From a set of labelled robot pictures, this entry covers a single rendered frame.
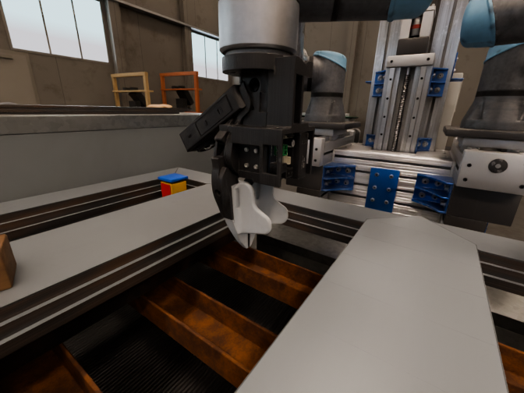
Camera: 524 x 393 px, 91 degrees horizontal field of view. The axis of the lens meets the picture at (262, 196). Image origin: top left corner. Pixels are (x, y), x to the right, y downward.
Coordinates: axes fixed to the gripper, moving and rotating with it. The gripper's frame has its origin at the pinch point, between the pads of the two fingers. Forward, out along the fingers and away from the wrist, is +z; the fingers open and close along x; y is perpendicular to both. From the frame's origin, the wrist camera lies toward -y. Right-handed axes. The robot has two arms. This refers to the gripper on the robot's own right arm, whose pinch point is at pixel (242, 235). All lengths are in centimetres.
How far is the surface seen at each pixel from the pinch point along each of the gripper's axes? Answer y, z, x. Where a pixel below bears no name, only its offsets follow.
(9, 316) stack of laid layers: -17.5, 7.3, -19.9
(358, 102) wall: -253, -44, 981
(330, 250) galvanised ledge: -2, 24, 45
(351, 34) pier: -300, -256, 960
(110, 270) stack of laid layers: -17.5, 7.3, -8.9
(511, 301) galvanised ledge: 39, 24, 48
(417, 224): 18.0, 5.7, 33.3
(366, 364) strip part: 17.0, 5.8, -3.8
